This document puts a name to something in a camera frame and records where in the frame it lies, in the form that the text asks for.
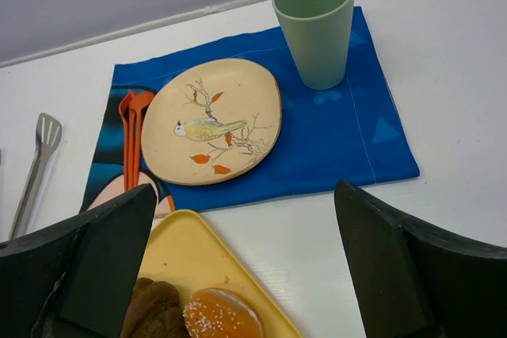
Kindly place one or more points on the beige bird pattern plate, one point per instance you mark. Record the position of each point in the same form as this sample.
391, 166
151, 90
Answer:
212, 122

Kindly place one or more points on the green plastic cup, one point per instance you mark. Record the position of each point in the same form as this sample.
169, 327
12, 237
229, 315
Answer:
317, 33

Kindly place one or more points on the blue printed cloth placemat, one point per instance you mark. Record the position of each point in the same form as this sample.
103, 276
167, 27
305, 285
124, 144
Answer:
350, 132

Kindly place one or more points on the brown chocolate croissant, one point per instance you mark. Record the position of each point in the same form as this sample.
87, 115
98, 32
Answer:
154, 311

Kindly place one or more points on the orange plastic fork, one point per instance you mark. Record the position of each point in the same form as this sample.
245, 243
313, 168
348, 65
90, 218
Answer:
123, 110

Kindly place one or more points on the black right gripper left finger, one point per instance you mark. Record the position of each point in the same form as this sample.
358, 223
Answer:
75, 278

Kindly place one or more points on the orange plastic spoon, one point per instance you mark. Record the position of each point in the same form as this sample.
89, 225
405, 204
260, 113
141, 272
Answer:
137, 105

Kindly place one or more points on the yellow plastic tray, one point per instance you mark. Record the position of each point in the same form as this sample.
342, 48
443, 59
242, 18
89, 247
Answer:
185, 251

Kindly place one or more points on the silver metal tongs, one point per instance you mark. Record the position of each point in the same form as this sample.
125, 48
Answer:
47, 138

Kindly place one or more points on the orange glazed sesame bun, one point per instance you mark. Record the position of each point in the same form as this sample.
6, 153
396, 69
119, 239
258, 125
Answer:
217, 312

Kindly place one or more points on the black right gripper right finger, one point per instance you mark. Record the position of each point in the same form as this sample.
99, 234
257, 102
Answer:
414, 279

